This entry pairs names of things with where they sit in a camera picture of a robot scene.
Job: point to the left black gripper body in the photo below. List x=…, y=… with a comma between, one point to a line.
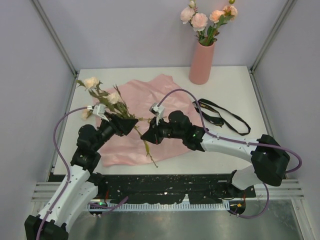
x=107, y=130

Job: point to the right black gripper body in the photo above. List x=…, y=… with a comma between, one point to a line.
x=167, y=131

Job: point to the pink artificial flower bunch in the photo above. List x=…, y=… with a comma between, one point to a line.
x=113, y=102

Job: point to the pink tissue paper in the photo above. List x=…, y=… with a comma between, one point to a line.
x=139, y=97

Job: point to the black ribbon gold lettering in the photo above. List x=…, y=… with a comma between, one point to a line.
x=219, y=120

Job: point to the pink flower stem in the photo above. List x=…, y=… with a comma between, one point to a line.
x=198, y=22
x=220, y=18

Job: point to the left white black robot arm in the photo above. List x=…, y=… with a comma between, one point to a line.
x=80, y=184

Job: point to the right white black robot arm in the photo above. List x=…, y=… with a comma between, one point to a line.
x=268, y=163

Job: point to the pink tapered vase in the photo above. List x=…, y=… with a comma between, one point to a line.
x=201, y=64

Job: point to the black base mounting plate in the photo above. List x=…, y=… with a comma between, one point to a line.
x=168, y=189

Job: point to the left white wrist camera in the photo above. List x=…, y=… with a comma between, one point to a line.
x=99, y=111

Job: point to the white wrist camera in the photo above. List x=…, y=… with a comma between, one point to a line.
x=158, y=111
x=99, y=111

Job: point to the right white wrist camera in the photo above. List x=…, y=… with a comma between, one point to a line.
x=158, y=111

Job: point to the white slotted cable duct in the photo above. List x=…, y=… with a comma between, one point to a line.
x=184, y=206

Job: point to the aluminium front rail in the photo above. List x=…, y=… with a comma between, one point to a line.
x=288, y=190

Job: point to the left aluminium frame post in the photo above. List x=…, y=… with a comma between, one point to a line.
x=53, y=34

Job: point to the aluminium frame post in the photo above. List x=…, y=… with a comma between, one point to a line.
x=53, y=34
x=280, y=20

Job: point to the right aluminium frame post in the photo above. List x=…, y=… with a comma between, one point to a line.
x=280, y=20

